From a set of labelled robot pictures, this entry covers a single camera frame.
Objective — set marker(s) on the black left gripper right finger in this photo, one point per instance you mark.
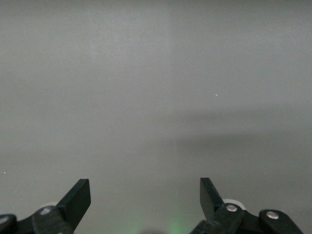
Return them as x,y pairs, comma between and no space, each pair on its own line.
212,207

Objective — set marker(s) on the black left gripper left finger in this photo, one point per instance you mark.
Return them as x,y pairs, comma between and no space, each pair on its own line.
73,204

